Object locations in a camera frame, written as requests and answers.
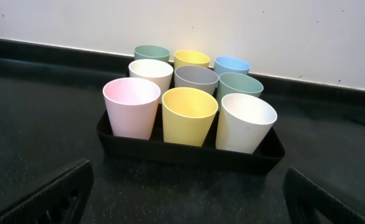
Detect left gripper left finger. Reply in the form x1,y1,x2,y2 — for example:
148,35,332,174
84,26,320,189
0,157,95,224

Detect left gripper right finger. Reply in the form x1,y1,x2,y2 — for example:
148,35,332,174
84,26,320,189
282,166,365,224

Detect white cup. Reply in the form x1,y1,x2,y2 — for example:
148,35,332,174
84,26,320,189
215,93,278,155
128,58,174,105

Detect pink cup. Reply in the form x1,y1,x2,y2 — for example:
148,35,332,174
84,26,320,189
102,77,162,141

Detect black tray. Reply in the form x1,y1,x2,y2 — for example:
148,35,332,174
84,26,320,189
96,68,286,175

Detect green cup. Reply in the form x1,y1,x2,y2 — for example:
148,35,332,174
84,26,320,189
134,45,171,63
216,72,264,111

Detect yellow cup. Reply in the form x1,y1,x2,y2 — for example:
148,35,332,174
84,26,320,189
161,86,219,147
173,50,211,70

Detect blue cup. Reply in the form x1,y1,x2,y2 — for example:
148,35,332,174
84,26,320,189
213,55,252,76

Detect grey cup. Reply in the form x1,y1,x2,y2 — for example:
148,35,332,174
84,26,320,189
173,65,219,96

